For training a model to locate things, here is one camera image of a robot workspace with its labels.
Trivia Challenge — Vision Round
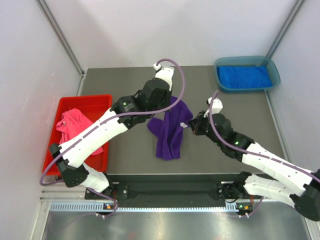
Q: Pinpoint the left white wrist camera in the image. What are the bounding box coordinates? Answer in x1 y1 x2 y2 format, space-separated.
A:
153 63 175 91

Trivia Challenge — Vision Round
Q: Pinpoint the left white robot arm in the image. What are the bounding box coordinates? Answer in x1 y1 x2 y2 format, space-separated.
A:
49 75 173 199

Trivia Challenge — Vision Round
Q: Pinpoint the right aluminium frame post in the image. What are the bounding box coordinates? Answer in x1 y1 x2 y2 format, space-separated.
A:
265 0 307 59

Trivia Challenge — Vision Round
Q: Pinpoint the aluminium frame post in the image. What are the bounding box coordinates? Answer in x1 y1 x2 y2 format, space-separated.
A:
34 0 86 78
265 0 307 59

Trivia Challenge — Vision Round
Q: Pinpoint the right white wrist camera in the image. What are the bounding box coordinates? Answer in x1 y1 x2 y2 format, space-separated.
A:
206 97 223 114

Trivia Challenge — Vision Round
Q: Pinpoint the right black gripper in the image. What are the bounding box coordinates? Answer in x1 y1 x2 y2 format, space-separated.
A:
188 110 223 147

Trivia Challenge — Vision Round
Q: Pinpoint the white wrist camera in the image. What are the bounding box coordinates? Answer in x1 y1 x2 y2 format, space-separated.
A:
206 97 223 114
153 63 175 91

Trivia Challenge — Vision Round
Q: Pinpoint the purple cable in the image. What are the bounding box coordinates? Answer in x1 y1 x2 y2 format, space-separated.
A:
39 58 186 218
208 90 320 218

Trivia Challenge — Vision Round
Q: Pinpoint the pink towel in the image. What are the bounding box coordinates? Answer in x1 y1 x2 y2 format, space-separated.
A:
55 108 93 144

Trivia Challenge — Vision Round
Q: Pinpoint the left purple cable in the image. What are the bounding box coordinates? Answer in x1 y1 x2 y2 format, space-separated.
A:
39 58 186 218

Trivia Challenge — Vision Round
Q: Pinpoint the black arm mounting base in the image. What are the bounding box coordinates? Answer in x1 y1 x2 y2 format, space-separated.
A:
84 173 263 208

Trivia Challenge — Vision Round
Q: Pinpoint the blue towel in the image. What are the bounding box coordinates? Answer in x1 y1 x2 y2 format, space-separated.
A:
217 66 273 91

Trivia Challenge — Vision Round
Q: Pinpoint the aluminium front rail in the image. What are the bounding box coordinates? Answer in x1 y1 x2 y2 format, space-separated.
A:
40 190 85 202

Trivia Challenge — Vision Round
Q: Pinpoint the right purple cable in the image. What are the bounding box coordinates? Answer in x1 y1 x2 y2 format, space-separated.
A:
208 90 320 218

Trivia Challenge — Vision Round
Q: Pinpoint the red plastic bin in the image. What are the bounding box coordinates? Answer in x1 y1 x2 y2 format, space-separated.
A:
48 94 112 172

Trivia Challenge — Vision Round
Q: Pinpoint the purple towel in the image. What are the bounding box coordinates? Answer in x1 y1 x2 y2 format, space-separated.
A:
147 100 193 161

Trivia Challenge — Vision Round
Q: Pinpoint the white slotted cable duct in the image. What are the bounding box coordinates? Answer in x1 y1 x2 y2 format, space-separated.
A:
49 201 253 213

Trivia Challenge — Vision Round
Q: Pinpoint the left aluminium frame post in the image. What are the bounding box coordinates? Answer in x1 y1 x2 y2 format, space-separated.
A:
34 0 86 78

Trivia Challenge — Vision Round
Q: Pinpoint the teal translucent plastic tray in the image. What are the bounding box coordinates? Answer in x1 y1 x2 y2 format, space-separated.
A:
213 55 281 93

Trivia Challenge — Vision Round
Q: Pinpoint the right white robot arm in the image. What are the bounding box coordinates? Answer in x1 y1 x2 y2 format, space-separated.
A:
189 111 320 222

